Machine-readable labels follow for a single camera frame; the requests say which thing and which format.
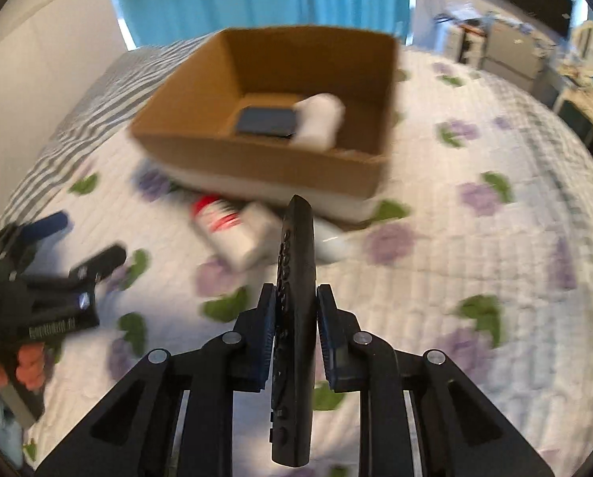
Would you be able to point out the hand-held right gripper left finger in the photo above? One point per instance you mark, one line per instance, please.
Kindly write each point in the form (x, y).
(265, 338)

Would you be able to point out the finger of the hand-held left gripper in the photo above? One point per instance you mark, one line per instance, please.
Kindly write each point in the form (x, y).
(100, 262)
(38, 228)

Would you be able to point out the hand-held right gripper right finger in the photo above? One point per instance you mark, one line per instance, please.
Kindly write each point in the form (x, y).
(328, 338)

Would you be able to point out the black remote control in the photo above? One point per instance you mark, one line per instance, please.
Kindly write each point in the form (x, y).
(296, 318)

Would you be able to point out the brown cardboard box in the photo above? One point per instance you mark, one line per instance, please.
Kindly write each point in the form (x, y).
(276, 109)

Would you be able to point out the person's left hand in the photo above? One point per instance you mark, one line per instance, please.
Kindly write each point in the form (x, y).
(25, 362)

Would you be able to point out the white plastic bottle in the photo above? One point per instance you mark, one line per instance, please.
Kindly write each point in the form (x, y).
(334, 243)

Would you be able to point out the white bottle with red label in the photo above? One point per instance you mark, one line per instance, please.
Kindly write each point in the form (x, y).
(249, 238)

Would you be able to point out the red and white bottle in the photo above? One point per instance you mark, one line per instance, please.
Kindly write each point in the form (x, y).
(216, 218)

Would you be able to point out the grey striped blanket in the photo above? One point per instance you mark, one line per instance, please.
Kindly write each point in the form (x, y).
(93, 109)

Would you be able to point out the floral quilted bedspread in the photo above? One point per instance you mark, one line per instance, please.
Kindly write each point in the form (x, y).
(450, 238)

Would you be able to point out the dark blue flat case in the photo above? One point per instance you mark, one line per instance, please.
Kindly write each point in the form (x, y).
(267, 120)

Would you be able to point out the white cylindrical container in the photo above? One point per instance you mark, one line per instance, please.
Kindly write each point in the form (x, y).
(319, 120)

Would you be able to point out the grey cabinet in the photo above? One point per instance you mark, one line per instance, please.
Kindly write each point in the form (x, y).
(512, 49)

